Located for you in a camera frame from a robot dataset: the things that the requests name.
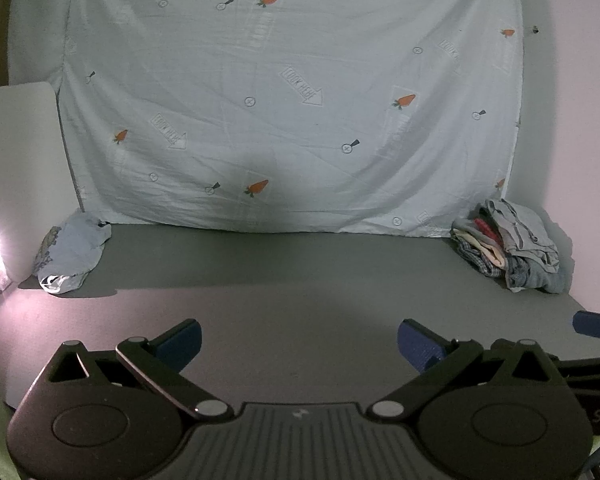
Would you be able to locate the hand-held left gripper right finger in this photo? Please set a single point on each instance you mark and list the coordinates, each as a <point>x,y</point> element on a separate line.
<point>420,345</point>

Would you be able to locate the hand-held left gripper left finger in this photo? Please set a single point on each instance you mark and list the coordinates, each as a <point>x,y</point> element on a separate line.
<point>180,342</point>

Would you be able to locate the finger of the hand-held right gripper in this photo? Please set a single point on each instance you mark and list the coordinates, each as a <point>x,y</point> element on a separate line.
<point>595,326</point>

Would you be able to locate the pile of mixed clothes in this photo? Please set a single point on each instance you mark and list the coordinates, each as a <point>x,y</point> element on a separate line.
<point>515,247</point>

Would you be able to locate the grey mat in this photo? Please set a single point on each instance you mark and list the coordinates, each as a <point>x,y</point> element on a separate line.
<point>290,280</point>

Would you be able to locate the crumpled pale blue printed cloth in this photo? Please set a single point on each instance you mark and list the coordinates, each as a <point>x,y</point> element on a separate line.
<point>72,252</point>

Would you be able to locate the white foam slab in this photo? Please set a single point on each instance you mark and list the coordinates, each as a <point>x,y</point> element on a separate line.
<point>20,170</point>

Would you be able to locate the carrot printed pale sheet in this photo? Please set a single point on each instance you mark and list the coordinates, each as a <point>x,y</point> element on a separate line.
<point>290,85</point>

